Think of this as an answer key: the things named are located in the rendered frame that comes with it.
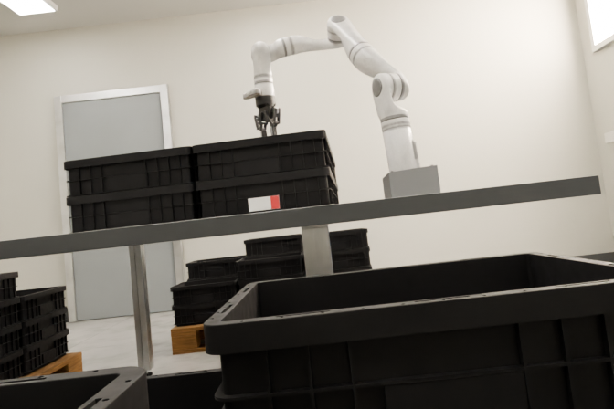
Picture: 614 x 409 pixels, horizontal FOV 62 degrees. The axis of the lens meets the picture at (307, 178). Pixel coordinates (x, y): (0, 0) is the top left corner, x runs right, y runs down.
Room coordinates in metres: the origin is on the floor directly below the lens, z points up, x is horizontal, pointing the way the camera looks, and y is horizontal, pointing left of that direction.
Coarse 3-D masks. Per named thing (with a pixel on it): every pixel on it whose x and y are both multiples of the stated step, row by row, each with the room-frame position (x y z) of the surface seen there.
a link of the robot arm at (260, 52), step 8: (256, 48) 1.81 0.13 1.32; (264, 48) 1.81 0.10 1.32; (256, 56) 1.81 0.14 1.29; (264, 56) 1.81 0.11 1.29; (256, 64) 1.82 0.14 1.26; (264, 64) 1.82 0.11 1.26; (256, 72) 1.83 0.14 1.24; (264, 72) 1.82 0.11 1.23; (256, 80) 1.83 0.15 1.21; (264, 80) 1.82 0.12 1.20; (272, 80) 1.85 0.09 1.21
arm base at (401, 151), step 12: (396, 120) 1.57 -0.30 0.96; (408, 120) 1.60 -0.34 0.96; (384, 132) 1.60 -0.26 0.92; (396, 132) 1.57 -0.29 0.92; (408, 132) 1.58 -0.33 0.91; (396, 144) 1.57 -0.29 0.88; (408, 144) 1.57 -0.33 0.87; (396, 156) 1.57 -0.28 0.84; (408, 156) 1.57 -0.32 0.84; (396, 168) 1.58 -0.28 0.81; (408, 168) 1.57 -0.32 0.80
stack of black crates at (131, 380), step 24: (0, 384) 0.30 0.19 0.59; (24, 384) 0.30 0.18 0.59; (48, 384) 0.30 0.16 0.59; (72, 384) 0.30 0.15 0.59; (96, 384) 0.30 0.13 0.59; (120, 384) 0.28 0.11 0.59; (144, 384) 0.29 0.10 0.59; (0, 408) 0.30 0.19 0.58; (24, 408) 0.30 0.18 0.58; (48, 408) 0.30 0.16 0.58; (72, 408) 0.30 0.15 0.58; (96, 408) 0.24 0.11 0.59; (120, 408) 0.26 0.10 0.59; (144, 408) 0.29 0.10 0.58
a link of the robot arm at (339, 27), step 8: (336, 16) 1.85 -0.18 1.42; (344, 16) 1.86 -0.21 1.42; (328, 24) 1.85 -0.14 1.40; (336, 24) 1.83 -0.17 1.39; (344, 24) 1.82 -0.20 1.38; (352, 24) 1.83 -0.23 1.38; (328, 32) 1.87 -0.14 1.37; (336, 32) 1.81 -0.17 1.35; (344, 32) 1.79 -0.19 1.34; (352, 32) 1.78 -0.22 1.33; (336, 40) 1.87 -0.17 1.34; (344, 40) 1.78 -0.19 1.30; (352, 40) 1.75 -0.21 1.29; (360, 40) 1.74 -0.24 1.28; (344, 48) 1.78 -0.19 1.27; (352, 48) 1.74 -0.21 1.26
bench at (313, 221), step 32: (448, 192) 1.06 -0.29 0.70; (480, 192) 1.06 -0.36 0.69; (512, 192) 1.06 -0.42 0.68; (544, 192) 1.06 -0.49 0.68; (576, 192) 1.06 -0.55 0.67; (160, 224) 1.07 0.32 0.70; (192, 224) 1.07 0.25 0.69; (224, 224) 1.07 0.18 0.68; (256, 224) 1.06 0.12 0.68; (288, 224) 1.06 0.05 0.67; (320, 224) 1.06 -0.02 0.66; (0, 256) 1.07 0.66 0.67; (32, 256) 1.07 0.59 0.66; (320, 256) 1.11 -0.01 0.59
